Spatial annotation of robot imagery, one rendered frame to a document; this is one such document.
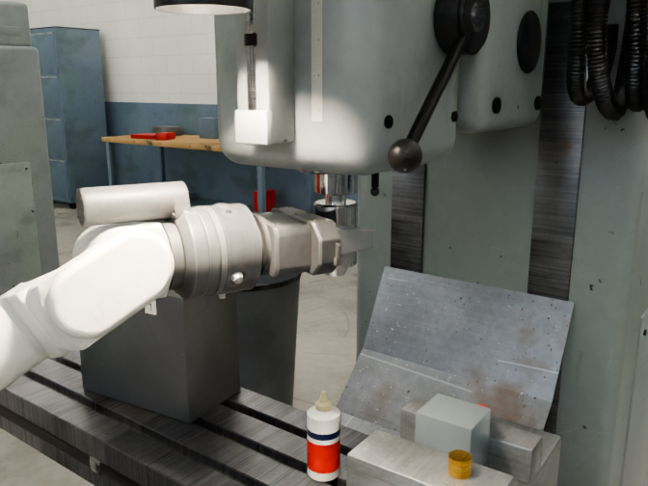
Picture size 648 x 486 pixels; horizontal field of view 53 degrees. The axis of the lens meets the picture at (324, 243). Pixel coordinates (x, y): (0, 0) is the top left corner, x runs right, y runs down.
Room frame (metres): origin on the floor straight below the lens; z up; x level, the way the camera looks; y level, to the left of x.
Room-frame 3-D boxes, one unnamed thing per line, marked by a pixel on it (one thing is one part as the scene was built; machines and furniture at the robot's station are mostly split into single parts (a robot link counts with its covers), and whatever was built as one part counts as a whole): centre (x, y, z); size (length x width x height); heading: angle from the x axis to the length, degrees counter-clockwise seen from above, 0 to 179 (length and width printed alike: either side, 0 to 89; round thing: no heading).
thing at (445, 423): (0.60, -0.13, 1.04); 0.06 x 0.05 x 0.06; 55
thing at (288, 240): (0.64, 0.07, 1.23); 0.13 x 0.12 x 0.10; 31
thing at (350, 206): (0.69, -0.01, 1.26); 0.05 x 0.05 x 0.01
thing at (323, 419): (0.71, 0.00, 0.98); 0.04 x 0.04 x 0.11
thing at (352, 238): (0.66, -0.03, 1.23); 0.06 x 0.02 x 0.03; 121
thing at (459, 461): (0.54, -0.13, 1.05); 0.02 x 0.02 x 0.02
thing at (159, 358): (0.93, 0.25, 1.03); 0.22 x 0.12 x 0.20; 60
